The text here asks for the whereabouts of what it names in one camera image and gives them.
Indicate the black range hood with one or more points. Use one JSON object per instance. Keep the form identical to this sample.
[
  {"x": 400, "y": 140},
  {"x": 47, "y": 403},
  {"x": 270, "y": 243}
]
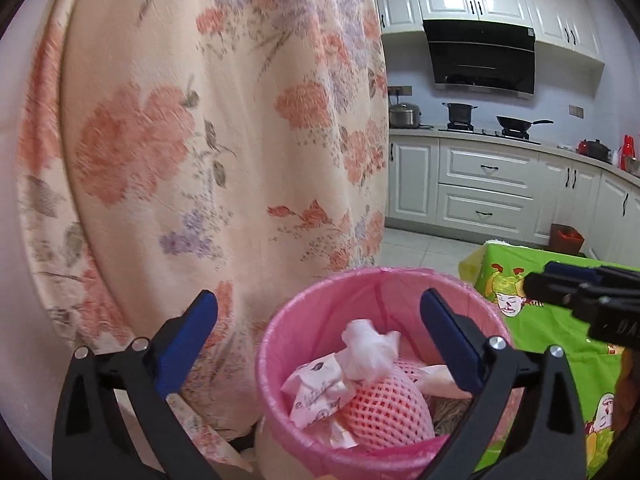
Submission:
[{"x": 480, "y": 55}]

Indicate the white tissue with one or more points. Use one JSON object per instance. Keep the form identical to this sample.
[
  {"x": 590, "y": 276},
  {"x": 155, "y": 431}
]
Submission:
[{"x": 367, "y": 350}]

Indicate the gas stove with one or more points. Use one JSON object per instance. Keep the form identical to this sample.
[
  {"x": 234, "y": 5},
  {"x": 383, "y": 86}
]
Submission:
[{"x": 480, "y": 131}]

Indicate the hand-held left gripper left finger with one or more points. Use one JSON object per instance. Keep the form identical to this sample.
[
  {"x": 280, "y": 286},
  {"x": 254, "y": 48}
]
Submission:
[{"x": 187, "y": 345}]

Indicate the brown floor bin red liner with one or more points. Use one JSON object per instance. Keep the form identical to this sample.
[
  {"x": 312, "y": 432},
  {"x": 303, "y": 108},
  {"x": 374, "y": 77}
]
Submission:
[{"x": 566, "y": 239}]

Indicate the crumpled white printed wrapper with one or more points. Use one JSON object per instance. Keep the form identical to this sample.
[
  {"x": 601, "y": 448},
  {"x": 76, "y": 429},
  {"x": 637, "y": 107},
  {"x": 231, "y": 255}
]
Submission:
[{"x": 315, "y": 395}]

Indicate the person's right hand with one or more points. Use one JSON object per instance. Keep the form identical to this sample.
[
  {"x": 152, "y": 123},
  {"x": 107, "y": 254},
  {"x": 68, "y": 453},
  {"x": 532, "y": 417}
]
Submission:
[{"x": 630, "y": 390}]

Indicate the floral curtain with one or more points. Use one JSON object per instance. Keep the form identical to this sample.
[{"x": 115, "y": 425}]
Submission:
[{"x": 200, "y": 135}]

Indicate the steel pressure cooker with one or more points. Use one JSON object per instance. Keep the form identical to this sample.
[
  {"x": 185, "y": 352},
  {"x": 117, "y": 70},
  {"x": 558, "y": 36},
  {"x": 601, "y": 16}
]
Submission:
[{"x": 405, "y": 116}]

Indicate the black cooking pot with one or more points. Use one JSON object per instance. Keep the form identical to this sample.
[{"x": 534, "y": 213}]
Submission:
[{"x": 460, "y": 114}]

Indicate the red black casserole pot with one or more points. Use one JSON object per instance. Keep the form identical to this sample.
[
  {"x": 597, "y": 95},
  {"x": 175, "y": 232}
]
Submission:
[{"x": 594, "y": 150}]

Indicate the pink foam fruit net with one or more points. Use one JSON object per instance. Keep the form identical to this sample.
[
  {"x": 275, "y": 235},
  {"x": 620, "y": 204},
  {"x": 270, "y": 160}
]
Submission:
[{"x": 385, "y": 415}]

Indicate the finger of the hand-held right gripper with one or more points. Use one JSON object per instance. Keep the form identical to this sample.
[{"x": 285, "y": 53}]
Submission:
[
  {"x": 555, "y": 287},
  {"x": 570, "y": 269}
]

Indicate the green printed tablecloth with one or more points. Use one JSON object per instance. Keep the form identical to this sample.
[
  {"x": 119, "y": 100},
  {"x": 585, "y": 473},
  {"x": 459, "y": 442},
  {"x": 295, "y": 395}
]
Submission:
[{"x": 550, "y": 340}]

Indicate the red jug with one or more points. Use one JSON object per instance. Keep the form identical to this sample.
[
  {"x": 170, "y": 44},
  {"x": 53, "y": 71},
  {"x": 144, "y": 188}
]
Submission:
[{"x": 627, "y": 152}]

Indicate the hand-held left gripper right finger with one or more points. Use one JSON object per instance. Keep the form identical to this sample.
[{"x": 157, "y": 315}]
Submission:
[{"x": 450, "y": 345}]

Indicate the black wok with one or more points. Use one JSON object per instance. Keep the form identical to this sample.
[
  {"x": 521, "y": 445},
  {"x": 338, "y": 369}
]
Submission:
[{"x": 512, "y": 122}]

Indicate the white lower cabinets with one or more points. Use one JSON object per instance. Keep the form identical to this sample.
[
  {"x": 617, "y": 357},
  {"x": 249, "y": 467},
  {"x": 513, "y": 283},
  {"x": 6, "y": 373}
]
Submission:
[{"x": 480, "y": 170}]

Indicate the pink trash bin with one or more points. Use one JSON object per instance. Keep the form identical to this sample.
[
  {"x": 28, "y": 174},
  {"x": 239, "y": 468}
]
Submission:
[{"x": 300, "y": 320}]

